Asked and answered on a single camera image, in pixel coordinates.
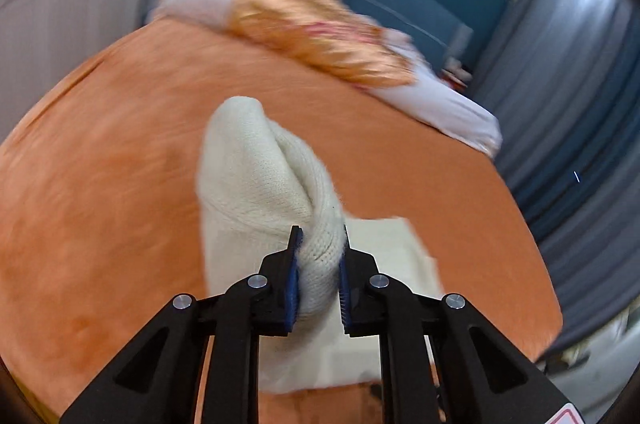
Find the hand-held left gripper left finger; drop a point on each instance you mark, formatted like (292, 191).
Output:
(292, 289)

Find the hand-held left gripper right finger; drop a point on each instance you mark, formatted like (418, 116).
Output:
(343, 289)

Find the cream knit cardigan red buttons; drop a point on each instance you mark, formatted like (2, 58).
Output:
(250, 174)

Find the orange plush blanket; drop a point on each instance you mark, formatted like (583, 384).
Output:
(100, 204)

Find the white pillow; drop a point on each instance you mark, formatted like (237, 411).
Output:
(450, 103)

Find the orange floral satin cloth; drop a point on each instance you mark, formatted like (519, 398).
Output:
(310, 28)

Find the grey curtain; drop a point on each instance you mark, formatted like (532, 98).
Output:
(575, 103)

